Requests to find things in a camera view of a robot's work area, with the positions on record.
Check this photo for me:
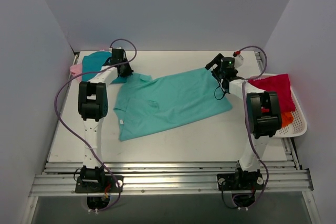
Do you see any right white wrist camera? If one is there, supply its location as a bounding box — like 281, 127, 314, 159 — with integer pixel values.
233, 50, 244, 69

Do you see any white plastic laundry basket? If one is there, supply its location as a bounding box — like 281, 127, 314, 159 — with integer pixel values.
258, 74, 307, 138

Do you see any folded teal t-shirt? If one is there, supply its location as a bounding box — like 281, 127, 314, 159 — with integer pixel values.
81, 51, 127, 84

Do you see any aluminium rail frame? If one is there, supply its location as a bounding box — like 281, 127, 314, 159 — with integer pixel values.
20, 50, 321, 224

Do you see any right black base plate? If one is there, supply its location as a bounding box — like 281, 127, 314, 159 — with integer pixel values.
216, 172, 264, 191

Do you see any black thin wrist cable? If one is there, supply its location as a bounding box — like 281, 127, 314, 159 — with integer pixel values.
213, 74, 228, 101

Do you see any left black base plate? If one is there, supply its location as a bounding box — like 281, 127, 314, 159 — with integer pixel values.
75, 175, 124, 194

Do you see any folded pink t-shirt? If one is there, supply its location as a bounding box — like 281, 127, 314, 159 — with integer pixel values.
69, 63, 82, 77

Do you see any crimson red t-shirt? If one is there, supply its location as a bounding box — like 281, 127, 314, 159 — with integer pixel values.
248, 74, 296, 113

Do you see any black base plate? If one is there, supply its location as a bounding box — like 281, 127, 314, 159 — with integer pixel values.
75, 175, 124, 194
216, 172, 264, 191

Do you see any orange t-shirt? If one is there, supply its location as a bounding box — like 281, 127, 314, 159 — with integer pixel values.
281, 112, 293, 128

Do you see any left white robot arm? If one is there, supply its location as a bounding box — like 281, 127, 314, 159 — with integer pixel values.
78, 47, 133, 192

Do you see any mint green t-shirt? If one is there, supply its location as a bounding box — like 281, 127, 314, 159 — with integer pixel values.
113, 68, 233, 141

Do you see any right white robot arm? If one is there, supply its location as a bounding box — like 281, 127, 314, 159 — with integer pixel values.
205, 53, 282, 189

